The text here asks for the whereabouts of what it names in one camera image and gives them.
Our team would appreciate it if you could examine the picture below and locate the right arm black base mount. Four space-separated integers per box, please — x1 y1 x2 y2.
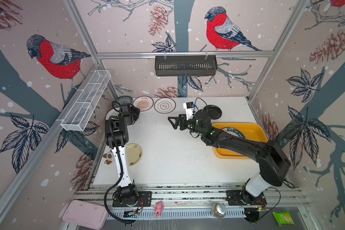
226 188 267 206

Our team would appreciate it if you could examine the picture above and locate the yellow plastic bin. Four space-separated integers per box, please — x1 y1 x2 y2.
213 122 268 160

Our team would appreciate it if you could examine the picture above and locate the silver round object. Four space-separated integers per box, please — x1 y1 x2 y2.
211 203 226 218

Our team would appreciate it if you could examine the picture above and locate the pink tray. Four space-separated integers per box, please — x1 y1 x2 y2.
62 200 109 230

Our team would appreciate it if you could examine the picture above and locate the white plate dark rim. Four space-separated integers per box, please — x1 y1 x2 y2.
105 109 119 120

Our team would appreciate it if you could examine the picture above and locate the green rim plate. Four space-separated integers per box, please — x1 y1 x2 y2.
222 127 246 139

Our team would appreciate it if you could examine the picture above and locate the cream yellow plate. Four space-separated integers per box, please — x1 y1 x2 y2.
126 143 143 166

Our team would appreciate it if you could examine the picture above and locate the small teal plate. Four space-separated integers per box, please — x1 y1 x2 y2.
116 96 133 105

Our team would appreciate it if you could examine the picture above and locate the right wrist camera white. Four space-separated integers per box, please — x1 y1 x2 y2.
183 102 195 120

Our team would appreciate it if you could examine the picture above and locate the small black plate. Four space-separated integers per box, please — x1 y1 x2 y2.
203 105 222 120

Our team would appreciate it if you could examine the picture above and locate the white plate brown cloud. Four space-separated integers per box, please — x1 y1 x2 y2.
154 98 176 114

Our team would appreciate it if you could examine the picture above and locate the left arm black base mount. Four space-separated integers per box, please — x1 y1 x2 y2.
112 184 152 208

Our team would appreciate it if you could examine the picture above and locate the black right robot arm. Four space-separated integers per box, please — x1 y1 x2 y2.
168 110 290 205

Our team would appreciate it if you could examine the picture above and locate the pink toy figure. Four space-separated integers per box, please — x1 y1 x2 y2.
153 201 164 218

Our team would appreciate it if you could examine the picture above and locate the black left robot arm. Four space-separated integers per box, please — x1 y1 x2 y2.
103 101 140 226

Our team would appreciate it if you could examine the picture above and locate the black hanging wire basket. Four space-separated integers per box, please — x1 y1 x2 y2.
155 55 218 77

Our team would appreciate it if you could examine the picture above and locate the orange sunburst plate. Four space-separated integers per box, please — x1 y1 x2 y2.
133 96 154 112

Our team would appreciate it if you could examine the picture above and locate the aluminium rail base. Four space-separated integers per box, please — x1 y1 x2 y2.
75 185 310 220

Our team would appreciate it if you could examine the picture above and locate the bear shaped brown white dish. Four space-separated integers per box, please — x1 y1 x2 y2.
103 151 113 165

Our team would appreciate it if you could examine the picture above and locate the white mesh wall shelf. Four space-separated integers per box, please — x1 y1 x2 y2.
61 70 111 131

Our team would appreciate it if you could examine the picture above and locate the green snack packet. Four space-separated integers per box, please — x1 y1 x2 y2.
273 212 295 226

